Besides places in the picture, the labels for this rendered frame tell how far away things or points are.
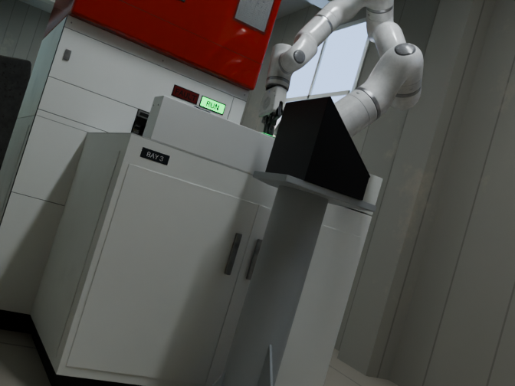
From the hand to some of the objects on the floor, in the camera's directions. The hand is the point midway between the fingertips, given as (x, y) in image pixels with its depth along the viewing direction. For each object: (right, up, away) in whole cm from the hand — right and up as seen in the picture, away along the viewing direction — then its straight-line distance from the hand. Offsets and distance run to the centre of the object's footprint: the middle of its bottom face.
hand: (268, 131), depth 199 cm
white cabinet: (-39, -92, +19) cm, 102 cm away
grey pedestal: (-8, -99, -33) cm, 104 cm away
